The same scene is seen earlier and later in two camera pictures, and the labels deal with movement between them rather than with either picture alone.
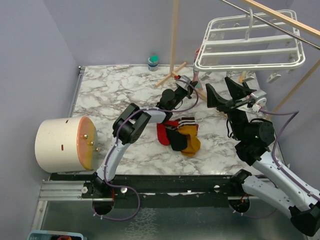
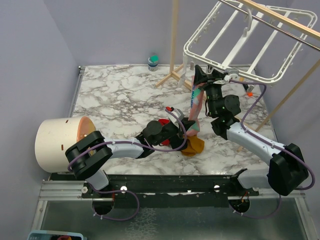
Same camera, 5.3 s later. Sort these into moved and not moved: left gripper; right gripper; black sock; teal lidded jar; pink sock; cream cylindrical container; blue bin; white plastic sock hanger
Moved: white plastic sock hanger; right gripper; left gripper; pink sock
Not moved: cream cylindrical container; black sock; teal lidded jar; blue bin
